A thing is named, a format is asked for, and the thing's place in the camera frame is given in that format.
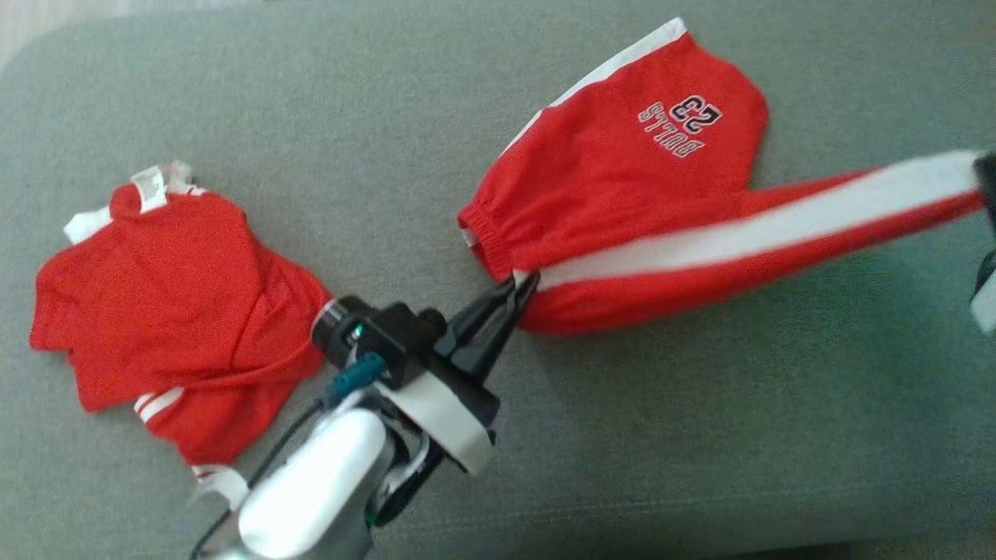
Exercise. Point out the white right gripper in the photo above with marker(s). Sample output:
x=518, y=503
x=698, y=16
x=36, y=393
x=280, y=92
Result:
x=987, y=299

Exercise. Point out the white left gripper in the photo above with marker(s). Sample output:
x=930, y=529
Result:
x=443, y=412

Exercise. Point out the red shorts with white stripe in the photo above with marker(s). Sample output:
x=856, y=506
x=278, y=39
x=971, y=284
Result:
x=622, y=194

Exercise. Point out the red shirt with white sleeves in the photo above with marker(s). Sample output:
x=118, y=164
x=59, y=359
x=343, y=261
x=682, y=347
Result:
x=156, y=295

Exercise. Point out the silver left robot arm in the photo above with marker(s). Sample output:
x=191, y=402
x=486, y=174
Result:
x=311, y=482

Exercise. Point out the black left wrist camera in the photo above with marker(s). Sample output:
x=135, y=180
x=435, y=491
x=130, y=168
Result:
x=389, y=334

